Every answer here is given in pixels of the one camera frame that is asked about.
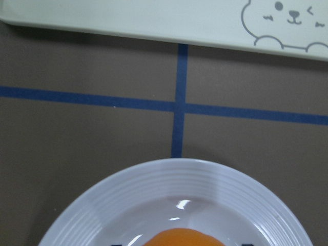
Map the white ribbed plate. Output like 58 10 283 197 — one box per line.
40 158 312 245

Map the cream bear tray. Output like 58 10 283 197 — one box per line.
1 1 327 61

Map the orange fruit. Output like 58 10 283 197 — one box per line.
143 228 224 246

